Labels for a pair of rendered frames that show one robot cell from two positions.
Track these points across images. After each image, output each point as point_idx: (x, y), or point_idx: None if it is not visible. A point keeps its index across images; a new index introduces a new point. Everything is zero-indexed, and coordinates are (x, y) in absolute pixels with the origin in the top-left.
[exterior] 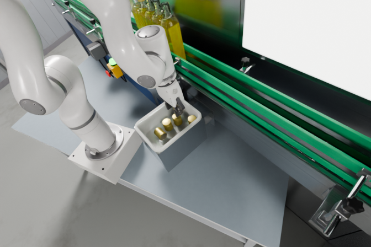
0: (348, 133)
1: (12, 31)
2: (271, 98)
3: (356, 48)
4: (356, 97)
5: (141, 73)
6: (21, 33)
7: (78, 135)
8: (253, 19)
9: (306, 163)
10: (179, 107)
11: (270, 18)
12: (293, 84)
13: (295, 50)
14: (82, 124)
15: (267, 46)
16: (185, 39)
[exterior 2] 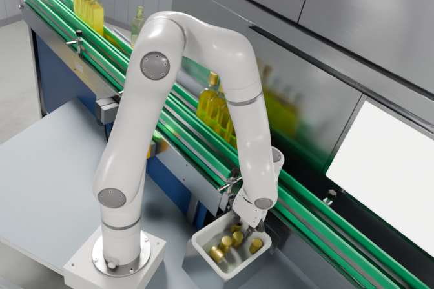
0: (420, 286)
1: (149, 124)
2: (352, 239)
3: (432, 214)
4: (426, 255)
5: (265, 195)
6: (153, 125)
7: (110, 238)
8: (347, 157)
9: None
10: (256, 228)
11: (365, 164)
12: (369, 226)
13: (381, 199)
14: (129, 225)
15: (354, 185)
16: None
